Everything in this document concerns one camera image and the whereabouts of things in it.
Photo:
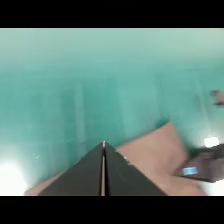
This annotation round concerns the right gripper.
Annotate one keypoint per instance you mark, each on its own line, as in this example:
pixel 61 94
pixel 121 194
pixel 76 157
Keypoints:
pixel 208 165

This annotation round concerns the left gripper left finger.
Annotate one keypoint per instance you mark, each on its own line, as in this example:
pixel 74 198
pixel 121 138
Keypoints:
pixel 83 176

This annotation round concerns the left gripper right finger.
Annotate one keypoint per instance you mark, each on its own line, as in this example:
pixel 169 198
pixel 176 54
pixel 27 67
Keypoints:
pixel 126 176

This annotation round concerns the pale garment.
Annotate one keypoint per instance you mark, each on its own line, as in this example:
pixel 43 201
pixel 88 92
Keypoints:
pixel 155 150

